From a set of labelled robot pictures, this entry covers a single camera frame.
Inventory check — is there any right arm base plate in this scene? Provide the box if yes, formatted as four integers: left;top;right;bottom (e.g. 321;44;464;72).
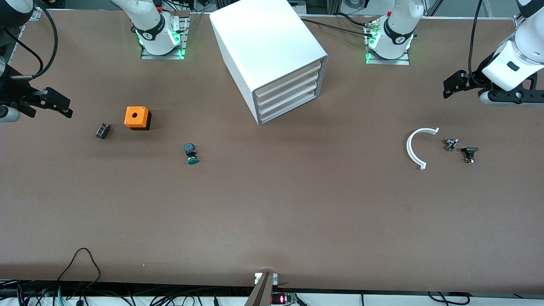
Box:
140;11;190;60

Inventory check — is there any black cable to base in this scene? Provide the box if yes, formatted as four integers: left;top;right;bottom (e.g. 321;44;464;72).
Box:
300;17;379;34

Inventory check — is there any metal mounting bracket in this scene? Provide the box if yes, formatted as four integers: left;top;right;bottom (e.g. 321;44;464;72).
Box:
254;272;278;286

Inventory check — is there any white drawer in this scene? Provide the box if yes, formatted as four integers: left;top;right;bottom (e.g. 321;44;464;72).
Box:
257;72;319;110
259;91;317;124
255;62;321;101
258;82;318;117

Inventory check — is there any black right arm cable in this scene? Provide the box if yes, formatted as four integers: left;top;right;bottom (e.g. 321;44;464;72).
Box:
2;6;58;80

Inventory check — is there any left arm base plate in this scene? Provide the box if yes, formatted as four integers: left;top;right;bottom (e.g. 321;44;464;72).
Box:
365;19;411;65

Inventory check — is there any thin black looped cable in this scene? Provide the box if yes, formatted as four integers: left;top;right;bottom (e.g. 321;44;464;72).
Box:
57;248;102;283

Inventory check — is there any grey aluminium bar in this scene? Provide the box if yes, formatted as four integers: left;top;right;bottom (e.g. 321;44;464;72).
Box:
244;273;273;306

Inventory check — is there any orange box with hole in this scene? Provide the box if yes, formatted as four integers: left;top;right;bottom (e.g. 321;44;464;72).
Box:
124;106;152;131

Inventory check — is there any white curved plastic bracket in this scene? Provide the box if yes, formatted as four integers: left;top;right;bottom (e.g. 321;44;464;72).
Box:
406;127;440;170

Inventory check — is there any red-lit electronic module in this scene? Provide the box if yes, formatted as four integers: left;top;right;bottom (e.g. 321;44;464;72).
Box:
270;292;298;305

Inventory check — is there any white drawer cabinet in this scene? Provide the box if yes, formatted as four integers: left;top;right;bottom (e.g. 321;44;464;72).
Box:
210;0;329;126

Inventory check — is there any black floor cable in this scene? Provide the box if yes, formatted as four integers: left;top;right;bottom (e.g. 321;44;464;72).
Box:
427;292;470;306

